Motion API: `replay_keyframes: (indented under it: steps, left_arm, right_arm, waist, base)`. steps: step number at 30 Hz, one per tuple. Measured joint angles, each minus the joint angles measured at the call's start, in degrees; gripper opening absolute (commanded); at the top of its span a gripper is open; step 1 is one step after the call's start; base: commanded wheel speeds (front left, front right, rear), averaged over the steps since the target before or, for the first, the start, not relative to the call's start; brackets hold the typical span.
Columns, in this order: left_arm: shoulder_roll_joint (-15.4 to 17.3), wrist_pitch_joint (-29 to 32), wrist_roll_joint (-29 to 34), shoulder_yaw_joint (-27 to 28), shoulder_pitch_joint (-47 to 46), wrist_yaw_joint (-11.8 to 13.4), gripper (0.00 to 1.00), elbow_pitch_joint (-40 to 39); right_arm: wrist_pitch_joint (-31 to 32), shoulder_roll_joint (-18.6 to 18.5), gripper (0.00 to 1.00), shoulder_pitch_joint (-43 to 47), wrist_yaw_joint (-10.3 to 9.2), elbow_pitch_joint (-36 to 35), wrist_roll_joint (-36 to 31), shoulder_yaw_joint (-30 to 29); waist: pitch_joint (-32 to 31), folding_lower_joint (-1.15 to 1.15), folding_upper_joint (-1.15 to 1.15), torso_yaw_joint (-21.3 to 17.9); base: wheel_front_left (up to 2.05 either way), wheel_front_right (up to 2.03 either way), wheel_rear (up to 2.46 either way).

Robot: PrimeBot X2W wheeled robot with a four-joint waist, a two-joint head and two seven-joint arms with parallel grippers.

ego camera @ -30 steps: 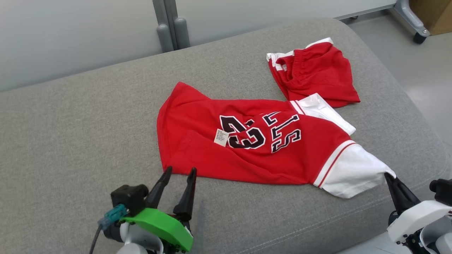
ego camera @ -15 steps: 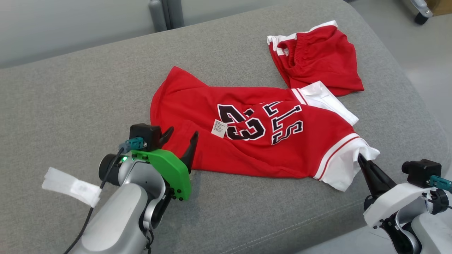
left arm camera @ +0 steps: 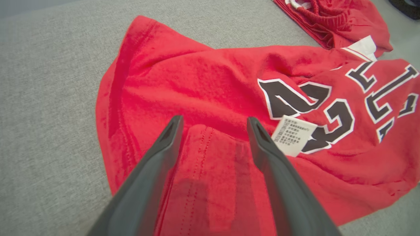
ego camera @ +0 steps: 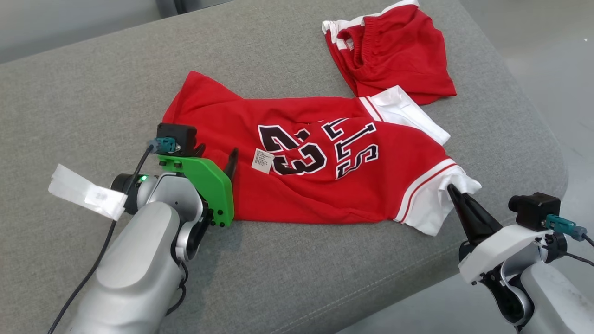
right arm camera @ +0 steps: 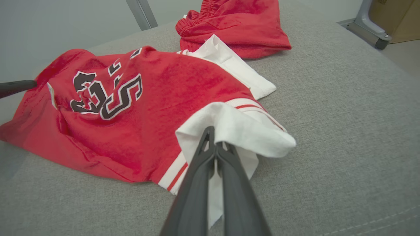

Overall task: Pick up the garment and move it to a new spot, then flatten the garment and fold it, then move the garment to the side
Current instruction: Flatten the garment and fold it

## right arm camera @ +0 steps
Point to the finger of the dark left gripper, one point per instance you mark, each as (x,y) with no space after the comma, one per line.
(16,88)

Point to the brown cardboard box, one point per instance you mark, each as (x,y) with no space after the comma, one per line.
(398,19)

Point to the grey partition foot with caster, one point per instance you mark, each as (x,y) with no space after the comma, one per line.
(369,28)

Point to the grey partition post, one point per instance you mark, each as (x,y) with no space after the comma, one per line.
(142,14)

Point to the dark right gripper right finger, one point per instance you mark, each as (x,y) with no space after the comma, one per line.
(241,203)

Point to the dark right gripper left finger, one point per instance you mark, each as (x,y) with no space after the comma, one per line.
(193,196)

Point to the red shirt with white sleeves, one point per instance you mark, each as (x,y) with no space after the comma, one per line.
(157,108)

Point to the grey fabric sofa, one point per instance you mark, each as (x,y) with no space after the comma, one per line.
(328,131)

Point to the red shorts with white stripe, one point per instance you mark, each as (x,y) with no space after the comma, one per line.
(239,29)

